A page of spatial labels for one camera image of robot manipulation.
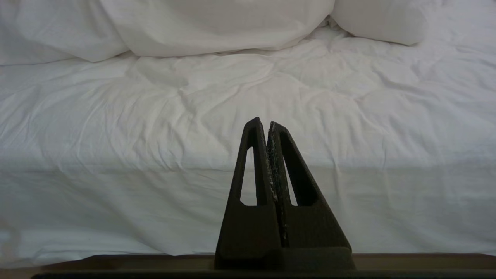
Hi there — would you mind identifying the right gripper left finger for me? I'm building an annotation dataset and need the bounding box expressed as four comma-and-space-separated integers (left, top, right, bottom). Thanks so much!
214, 117, 282, 270

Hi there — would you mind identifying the white pillow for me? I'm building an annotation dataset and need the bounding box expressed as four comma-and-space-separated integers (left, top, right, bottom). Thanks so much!
331, 0, 440, 46

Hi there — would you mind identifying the white rumpled duvet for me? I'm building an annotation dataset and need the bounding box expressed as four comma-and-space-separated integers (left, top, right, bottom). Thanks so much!
0, 0, 336, 65

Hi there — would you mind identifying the bed with white sheet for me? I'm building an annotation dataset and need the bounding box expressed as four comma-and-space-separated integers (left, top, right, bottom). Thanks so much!
0, 0, 496, 269

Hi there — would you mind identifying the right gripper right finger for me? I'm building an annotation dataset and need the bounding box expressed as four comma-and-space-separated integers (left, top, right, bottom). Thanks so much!
267, 121, 356, 270

